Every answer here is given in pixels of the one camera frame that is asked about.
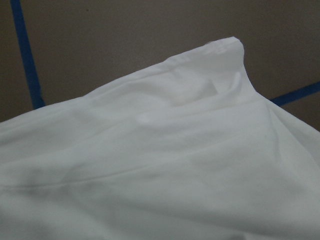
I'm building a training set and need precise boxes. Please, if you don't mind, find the white long-sleeve printed shirt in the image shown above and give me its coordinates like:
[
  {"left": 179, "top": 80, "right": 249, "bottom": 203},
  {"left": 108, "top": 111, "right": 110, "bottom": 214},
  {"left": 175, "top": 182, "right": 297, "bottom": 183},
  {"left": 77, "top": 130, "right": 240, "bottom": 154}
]
[{"left": 0, "top": 37, "right": 320, "bottom": 240}]

